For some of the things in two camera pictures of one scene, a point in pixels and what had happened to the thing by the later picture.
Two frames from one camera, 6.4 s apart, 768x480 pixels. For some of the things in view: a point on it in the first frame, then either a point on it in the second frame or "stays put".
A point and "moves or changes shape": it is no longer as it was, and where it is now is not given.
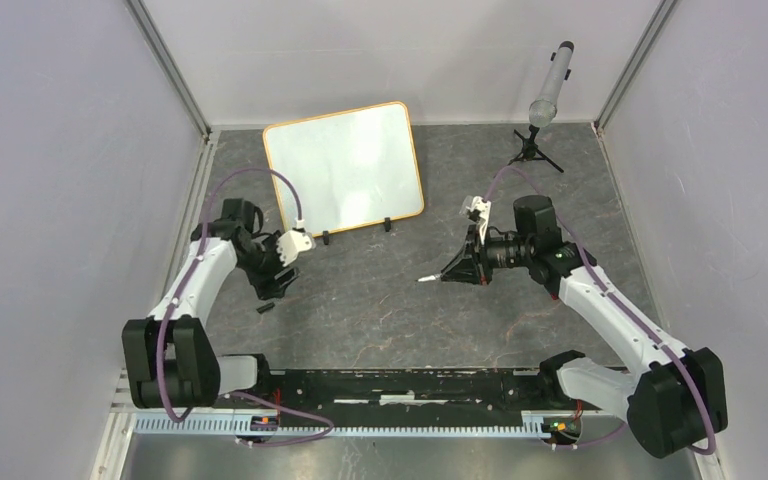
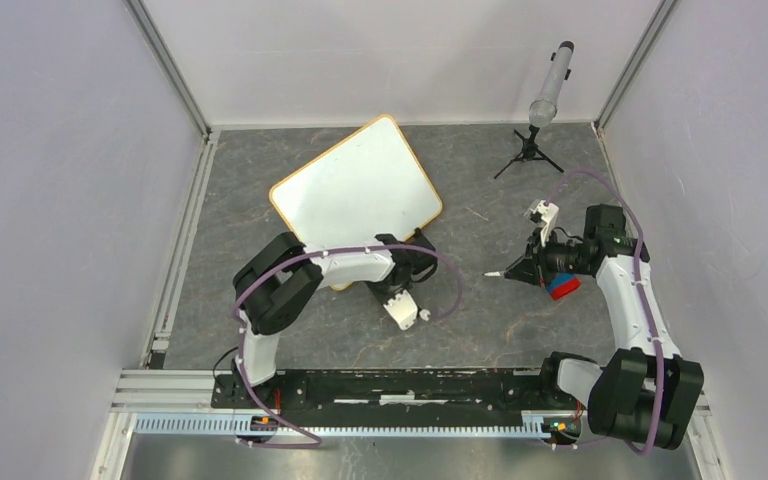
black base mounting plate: [478, 398] stays put
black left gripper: [265, 285] to [384, 298]
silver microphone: [543, 111] stays put
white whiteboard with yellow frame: [350, 168] moves or changes shape
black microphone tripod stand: [530, 151] stays put
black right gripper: [463, 268] to [522, 267]
